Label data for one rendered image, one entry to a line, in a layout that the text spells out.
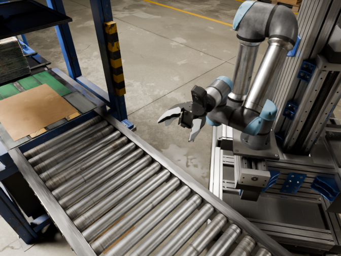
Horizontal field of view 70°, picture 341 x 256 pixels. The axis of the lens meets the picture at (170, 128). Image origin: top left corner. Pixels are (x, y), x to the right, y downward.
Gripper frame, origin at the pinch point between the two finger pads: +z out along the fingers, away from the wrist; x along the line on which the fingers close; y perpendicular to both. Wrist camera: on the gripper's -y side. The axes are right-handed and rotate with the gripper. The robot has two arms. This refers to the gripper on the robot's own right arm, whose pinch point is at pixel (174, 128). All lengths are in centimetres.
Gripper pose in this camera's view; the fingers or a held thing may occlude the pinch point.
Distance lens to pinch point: 72.4
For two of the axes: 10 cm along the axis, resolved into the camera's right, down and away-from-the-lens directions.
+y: -1.1, 6.9, 7.2
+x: -8.1, -4.8, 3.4
